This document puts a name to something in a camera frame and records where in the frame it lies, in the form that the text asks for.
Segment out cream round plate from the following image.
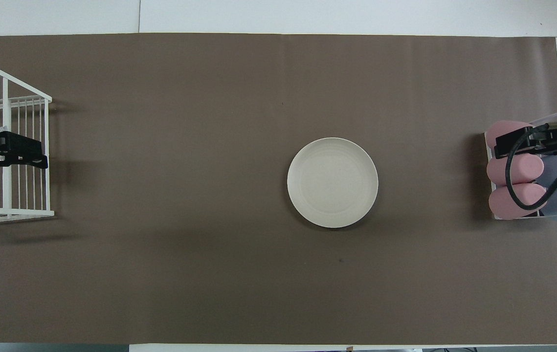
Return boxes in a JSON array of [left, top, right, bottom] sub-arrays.
[[287, 137, 379, 229]]

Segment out pink plastic cup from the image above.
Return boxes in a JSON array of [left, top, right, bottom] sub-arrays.
[[487, 154, 545, 188], [485, 120, 533, 150], [489, 183, 549, 220]]

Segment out brown table mat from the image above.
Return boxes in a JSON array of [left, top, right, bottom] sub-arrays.
[[0, 33, 557, 345]]

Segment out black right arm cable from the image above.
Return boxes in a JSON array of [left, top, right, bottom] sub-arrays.
[[505, 124, 557, 211]]

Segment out white wire dish rack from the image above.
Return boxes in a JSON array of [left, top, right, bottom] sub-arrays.
[[0, 68, 55, 224]]

